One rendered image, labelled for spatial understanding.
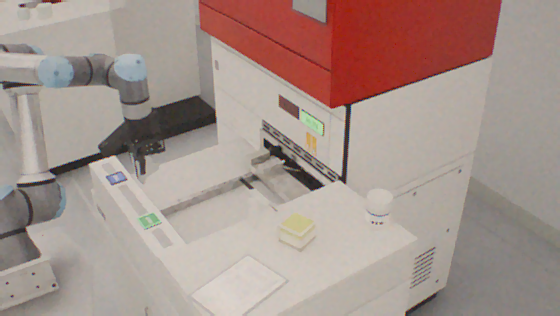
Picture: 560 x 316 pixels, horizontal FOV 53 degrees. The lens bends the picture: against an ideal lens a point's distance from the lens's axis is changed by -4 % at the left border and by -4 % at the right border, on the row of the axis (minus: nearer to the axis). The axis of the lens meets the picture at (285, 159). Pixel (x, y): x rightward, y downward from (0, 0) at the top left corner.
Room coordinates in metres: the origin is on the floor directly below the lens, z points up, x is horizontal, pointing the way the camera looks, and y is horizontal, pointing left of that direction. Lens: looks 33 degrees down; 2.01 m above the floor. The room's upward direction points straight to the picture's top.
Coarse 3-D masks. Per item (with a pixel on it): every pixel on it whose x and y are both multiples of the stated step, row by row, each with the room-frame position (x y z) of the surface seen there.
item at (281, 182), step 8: (264, 160) 1.73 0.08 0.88; (248, 168) 1.71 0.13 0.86; (256, 168) 1.68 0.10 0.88; (264, 176) 1.63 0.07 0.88; (272, 176) 1.63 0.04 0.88; (280, 176) 1.63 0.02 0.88; (288, 176) 1.63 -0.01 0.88; (272, 184) 1.59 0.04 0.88; (280, 184) 1.59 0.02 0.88; (288, 184) 1.59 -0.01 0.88; (296, 184) 1.59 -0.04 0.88; (280, 192) 1.55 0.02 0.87; (288, 192) 1.54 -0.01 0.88; (296, 192) 1.54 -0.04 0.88; (304, 192) 1.54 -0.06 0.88; (288, 200) 1.51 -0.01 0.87
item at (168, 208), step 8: (240, 176) 1.68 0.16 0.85; (248, 176) 1.68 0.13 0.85; (256, 176) 1.69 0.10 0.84; (224, 184) 1.63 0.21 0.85; (232, 184) 1.64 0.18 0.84; (240, 184) 1.66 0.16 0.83; (200, 192) 1.58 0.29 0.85; (208, 192) 1.59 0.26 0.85; (216, 192) 1.60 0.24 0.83; (176, 200) 1.53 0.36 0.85; (184, 200) 1.54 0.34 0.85; (192, 200) 1.55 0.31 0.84; (200, 200) 1.57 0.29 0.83; (160, 208) 1.49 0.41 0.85; (168, 208) 1.50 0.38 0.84; (176, 208) 1.52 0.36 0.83
